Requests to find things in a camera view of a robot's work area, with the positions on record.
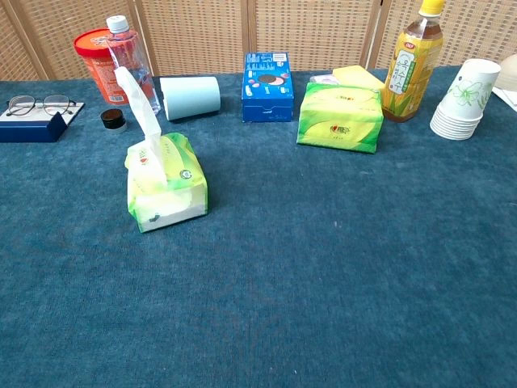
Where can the stack of floral paper cups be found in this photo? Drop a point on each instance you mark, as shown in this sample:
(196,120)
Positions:
(464,101)

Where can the beige bowl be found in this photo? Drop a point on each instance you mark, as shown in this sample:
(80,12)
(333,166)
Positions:
(509,77)

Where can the open green tissue pack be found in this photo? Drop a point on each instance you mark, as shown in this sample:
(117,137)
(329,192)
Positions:
(177,161)

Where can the navy blue glasses case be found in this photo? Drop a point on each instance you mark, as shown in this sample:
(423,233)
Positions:
(32,127)

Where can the white paper sheet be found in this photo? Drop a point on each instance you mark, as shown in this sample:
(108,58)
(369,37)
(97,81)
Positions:
(507,99)

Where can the blue carpet table cover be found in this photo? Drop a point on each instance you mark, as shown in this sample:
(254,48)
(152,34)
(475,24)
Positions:
(258,262)

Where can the small pink packet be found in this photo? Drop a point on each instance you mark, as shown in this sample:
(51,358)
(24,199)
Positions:
(324,79)

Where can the thin-framed eyeglasses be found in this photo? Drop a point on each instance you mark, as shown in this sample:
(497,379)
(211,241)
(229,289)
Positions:
(40,105)

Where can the yellow sponge block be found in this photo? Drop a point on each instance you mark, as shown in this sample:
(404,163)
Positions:
(357,77)

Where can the woven rattan folding screen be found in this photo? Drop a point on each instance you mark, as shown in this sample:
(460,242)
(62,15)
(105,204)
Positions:
(202,36)

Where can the small black jar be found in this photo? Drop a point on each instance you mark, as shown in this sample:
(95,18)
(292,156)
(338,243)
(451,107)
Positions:
(112,119)

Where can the blue cookie box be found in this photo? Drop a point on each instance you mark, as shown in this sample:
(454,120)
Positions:
(267,87)

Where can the orange snack tub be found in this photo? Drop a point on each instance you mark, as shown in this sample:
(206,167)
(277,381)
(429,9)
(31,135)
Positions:
(97,60)

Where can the clear plastic water bottle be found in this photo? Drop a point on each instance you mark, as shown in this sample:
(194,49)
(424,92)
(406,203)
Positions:
(133,64)

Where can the white tissue sheet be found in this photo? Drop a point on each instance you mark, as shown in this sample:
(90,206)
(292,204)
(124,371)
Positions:
(139,105)

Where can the yellow corn tea bottle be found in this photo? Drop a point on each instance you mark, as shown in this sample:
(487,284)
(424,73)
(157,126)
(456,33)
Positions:
(412,68)

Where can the sealed green tissue pack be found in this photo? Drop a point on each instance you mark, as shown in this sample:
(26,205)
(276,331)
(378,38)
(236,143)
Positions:
(339,117)

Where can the light blue paper roll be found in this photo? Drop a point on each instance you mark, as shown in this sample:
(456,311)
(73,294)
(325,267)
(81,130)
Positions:
(190,97)

